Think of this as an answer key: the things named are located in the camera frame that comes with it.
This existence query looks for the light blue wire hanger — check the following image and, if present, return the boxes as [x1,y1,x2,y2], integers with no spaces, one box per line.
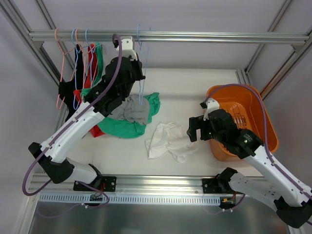
[136,24,150,106]

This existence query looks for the white tank top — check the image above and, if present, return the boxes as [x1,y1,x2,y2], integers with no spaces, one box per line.
[145,123,197,163]

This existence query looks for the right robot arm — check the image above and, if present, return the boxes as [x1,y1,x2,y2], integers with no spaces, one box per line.
[187,109,312,229]

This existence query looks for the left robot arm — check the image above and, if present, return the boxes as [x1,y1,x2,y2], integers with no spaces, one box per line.
[28,57,145,191]

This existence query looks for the grey tank top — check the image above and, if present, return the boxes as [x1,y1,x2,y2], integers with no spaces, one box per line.
[109,94,150,125]

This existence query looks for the black tank top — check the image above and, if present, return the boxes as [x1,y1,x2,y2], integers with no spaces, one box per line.
[58,44,85,122]

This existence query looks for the red tank top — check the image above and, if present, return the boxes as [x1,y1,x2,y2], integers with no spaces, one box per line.
[74,43,105,138]

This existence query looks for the orange plastic basket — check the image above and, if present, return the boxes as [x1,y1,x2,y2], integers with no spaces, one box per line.
[207,84,279,153]

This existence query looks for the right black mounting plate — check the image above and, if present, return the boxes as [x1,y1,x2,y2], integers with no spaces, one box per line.
[201,178,222,194]

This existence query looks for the black mounting plate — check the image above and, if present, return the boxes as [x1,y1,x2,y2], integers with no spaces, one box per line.
[73,175,117,192]
[201,178,222,194]

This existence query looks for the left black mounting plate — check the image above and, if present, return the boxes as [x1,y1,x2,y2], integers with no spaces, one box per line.
[73,175,117,192]

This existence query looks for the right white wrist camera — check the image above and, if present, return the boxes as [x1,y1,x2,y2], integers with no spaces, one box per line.
[200,98,220,121]

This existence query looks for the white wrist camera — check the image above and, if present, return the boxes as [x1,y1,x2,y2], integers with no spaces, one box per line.
[121,36,139,61]
[200,98,220,121]

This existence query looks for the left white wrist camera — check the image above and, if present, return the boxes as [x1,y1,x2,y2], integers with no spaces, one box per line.
[121,36,139,61]

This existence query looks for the pink wire hanger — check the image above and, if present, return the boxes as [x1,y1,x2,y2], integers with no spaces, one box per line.
[70,28,89,100]
[54,28,71,110]

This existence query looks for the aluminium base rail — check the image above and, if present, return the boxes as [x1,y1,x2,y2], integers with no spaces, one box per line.
[29,174,271,195]

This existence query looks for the aluminium hanging rail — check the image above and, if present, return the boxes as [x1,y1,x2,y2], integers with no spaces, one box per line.
[29,29,310,45]

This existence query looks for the slotted white cable duct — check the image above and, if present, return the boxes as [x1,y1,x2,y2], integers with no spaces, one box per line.
[39,193,221,206]

